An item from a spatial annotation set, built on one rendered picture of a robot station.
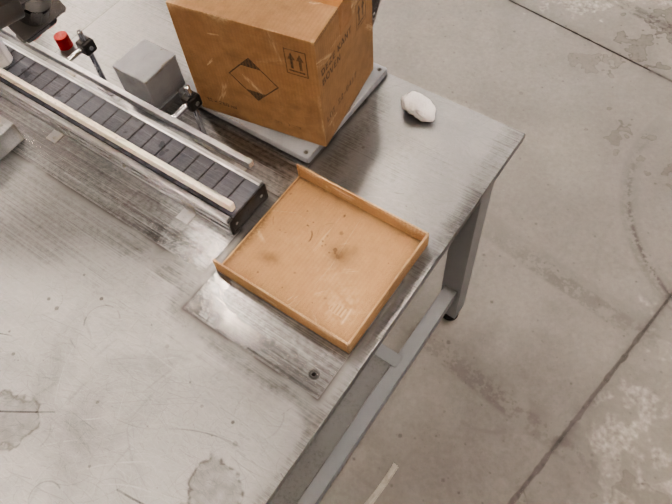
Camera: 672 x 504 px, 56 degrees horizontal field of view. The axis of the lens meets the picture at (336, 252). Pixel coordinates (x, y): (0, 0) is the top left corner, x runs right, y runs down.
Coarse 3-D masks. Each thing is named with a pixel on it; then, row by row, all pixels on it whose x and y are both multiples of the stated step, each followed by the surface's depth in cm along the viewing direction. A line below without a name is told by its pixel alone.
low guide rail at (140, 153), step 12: (0, 72) 137; (24, 84) 135; (36, 96) 134; (48, 96) 132; (60, 108) 131; (84, 120) 128; (96, 132) 129; (108, 132) 126; (120, 144) 125; (132, 144) 124; (144, 156) 122; (168, 168) 120; (180, 180) 120; (192, 180) 119; (204, 192) 117; (216, 192) 117; (228, 204) 115
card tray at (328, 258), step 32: (288, 192) 126; (320, 192) 125; (256, 224) 122; (288, 224) 122; (320, 224) 121; (352, 224) 121; (384, 224) 120; (256, 256) 119; (288, 256) 118; (320, 256) 118; (352, 256) 117; (384, 256) 117; (416, 256) 115; (256, 288) 112; (288, 288) 115; (320, 288) 114; (352, 288) 114; (384, 288) 114; (320, 320) 111; (352, 320) 111
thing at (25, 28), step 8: (56, 0) 114; (56, 8) 114; (64, 8) 115; (32, 16) 108; (40, 16) 109; (48, 16) 112; (56, 16) 114; (16, 24) 111; (24, 24) 111; (32, 24) 112; (40, 24) 112; (16, 32) 111; (24, 32) 111; (32, 32) 112; (24, 40) 111
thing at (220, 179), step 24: (24, 72) 142; (48, 72) 141; (72, 96) 137; (96, 96) 136; (72, 120) 133; (96, 120) 133; (120, 120) 132; (144, 144) 129; (168, 144) 128; (192, 168) 125; (216, 168) 124; (192, 192) 122; (240, 192) 121
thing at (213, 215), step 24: (24, 96) 138; (48, 120) 137; (144, 120) 132; (96, 144) 130; (192, 144) 128; (144, 168) 126; (168, 192) 125; (264, 192) 124; (216, 216) 119; (240, 216) 120
